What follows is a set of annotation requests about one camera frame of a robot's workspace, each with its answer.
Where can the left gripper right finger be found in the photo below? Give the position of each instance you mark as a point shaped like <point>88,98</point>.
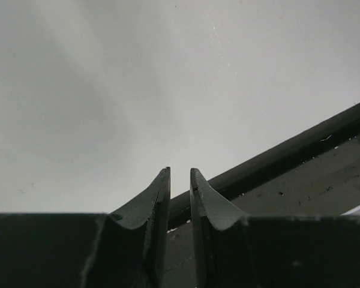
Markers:
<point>234,249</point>

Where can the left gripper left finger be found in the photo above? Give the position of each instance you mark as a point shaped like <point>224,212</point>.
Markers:
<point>125,248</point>

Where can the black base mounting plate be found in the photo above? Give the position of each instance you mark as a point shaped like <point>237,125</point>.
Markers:
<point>316,173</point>

